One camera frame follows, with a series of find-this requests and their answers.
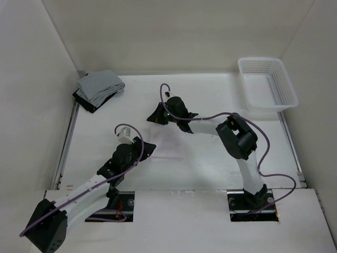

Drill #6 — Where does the white plastic basket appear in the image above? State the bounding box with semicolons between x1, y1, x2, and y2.
237;57;299;113

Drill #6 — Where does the white tank top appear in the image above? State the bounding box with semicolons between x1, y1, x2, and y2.
149;125;185;161

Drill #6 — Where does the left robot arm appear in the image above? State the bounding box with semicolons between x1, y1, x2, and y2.
21;137;156;252

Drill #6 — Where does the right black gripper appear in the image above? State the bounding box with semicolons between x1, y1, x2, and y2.
147;102;180;125

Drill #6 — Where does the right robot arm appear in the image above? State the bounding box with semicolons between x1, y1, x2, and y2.
147;96;267;209

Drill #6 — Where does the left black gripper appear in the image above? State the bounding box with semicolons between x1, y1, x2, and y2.
122;137;155;173

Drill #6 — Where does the folded black tank top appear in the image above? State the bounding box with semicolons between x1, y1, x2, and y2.
72;89;117;113

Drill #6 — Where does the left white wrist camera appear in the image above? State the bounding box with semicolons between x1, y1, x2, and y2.
117;126;133;144

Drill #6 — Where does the folded grey tank top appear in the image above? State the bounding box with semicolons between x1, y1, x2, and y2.
75;70;125;107

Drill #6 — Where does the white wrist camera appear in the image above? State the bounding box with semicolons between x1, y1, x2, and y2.
164;91;175;100
117;126;133;144

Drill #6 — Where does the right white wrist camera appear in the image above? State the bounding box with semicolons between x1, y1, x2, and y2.
164;91;175;100

